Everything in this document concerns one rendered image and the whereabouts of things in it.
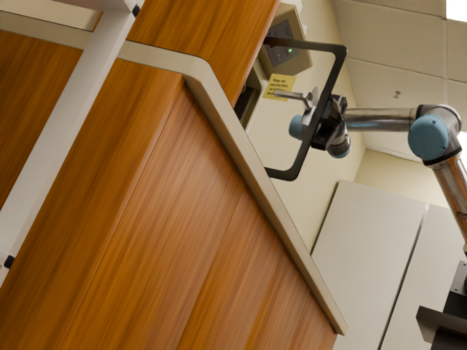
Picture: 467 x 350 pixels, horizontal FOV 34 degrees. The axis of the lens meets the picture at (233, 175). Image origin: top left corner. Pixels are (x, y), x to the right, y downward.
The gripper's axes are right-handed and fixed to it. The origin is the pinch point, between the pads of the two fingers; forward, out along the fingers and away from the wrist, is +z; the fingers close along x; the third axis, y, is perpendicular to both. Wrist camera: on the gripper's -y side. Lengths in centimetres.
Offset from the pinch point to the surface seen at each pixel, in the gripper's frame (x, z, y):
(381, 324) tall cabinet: -9, -303, 5
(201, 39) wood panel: -32.5, 15.9, 1.5
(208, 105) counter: 3, 67, -38
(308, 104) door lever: 1.6, 13.2, -8.2
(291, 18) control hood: -15.9, 4.3, 20.6
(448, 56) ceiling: -6, -194, 137
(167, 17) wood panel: -45.2, 15.9, 5.9
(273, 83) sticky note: -10.7, 10.0, -3.3
